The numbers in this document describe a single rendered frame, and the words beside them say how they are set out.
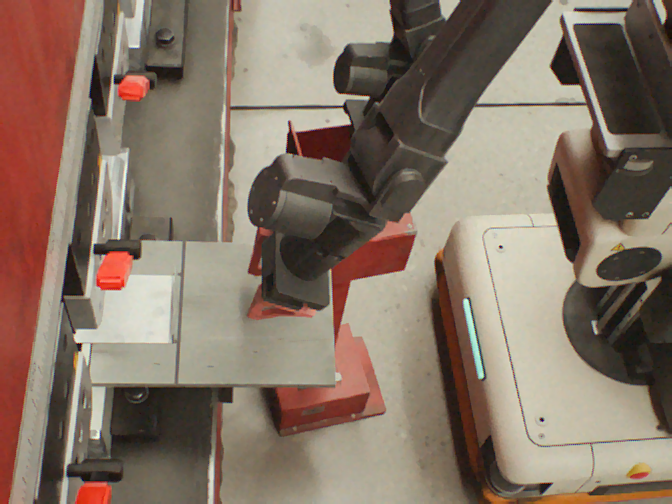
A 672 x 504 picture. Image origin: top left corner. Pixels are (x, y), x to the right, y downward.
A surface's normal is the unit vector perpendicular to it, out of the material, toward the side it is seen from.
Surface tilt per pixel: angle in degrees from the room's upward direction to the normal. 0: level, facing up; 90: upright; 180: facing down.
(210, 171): 0
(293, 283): 29
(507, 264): 0
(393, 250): 90
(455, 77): 72
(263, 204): 61
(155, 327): 0
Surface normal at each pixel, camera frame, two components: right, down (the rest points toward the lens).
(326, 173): 0.44, -0.72
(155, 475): 0.11, -0.53
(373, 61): 0.31, 0.67
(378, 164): -0.80, -0.20
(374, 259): 0.26, 0.84
